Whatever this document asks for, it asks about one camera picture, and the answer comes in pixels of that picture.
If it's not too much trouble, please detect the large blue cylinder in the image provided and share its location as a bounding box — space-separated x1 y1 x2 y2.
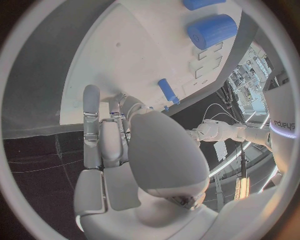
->
186 13 239 51

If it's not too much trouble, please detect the white cable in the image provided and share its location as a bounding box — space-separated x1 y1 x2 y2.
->
210 112 242 124
203 103 245 124

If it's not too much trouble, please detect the white task board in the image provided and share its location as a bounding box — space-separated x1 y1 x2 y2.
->
59 0 244 126

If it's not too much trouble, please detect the black lamp stand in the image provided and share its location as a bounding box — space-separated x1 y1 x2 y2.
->
237 141 250 179

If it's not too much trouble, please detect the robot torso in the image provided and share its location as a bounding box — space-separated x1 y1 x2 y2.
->
261 81 299 189

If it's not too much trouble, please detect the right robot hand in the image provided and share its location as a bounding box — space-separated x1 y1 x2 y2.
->
73 84 220 240

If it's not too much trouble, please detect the glowing light bar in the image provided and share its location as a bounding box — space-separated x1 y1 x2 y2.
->
233 176 251 201

